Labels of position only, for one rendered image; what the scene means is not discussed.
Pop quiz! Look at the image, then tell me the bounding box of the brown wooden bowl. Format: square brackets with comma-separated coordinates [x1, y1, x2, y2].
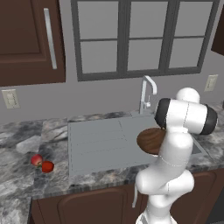
[136, 127, 167, 155]

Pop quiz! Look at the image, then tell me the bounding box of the grey framed window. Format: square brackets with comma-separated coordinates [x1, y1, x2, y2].
[70, 0, 221, 82]

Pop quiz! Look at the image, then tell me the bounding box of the dark brown wall cupboard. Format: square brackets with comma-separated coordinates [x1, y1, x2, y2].
[211, 3, 224, 57]

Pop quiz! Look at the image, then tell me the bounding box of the red bell pepper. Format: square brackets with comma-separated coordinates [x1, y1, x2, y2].
[41, 160, 55, 173]

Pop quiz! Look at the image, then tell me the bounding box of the silver base cupboard handle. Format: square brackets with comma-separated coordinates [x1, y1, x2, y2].
[131, 182, 139, 209]

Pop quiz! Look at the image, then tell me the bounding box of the dark brown wall cupboard door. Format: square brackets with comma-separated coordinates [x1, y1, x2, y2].
[0, 0, 67, 88]

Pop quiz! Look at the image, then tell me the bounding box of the dark brown base cupboard door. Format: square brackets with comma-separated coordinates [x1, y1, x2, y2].
[170, 168, 224, 224]
[31, 183, 150, 224]

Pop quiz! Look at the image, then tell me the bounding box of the red apple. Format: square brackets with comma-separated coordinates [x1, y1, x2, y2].
[31, 154, 44, 167]

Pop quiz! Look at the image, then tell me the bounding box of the white wall socket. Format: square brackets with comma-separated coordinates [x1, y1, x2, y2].
[203, 73, 219, 93]
[1, 88, 21, 110]

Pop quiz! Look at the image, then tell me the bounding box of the silver sink tap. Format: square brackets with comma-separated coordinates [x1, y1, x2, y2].
[137, 75, 158, 116]

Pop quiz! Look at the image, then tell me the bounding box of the grey kitchen sink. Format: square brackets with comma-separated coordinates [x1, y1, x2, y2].
[67, 113, 210, 178]

